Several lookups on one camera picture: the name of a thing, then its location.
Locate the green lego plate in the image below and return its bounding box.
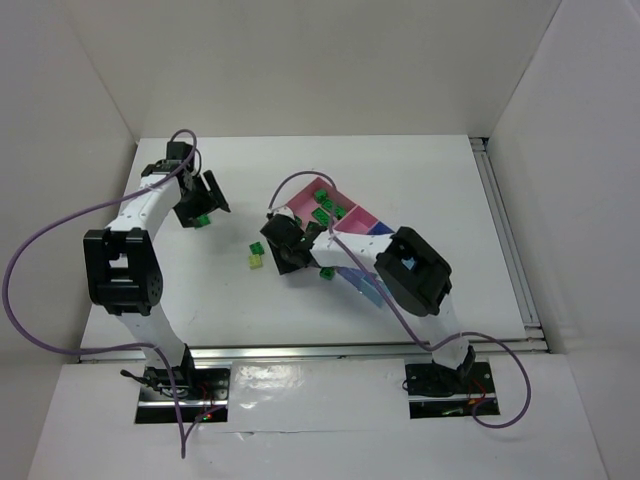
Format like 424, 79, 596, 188
312, 208, 330, 226

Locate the multicolour compartment tray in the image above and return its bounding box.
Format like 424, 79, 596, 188
274, 177, 393, 308

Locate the green square lego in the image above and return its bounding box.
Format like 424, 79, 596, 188
334, 206, 347, 219

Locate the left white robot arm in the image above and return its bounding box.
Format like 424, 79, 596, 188
83, 139, 231, 388

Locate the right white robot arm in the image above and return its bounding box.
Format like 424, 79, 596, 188
260, 213, 475, 383

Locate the green square lego brick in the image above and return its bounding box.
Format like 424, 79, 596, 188
249, 242, 265, 255

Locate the light green lego brick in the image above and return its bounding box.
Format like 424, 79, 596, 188
248, 254, 263, 270

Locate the aluminium front rail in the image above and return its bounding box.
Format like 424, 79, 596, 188
80, 338, 549, 362

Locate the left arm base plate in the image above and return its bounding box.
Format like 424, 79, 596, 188
134, 365, 231, 425

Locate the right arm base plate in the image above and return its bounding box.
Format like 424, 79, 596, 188
401, 361, 500, 419

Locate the aluminium side rail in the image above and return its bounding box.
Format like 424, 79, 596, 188
469, 137, 545, 339

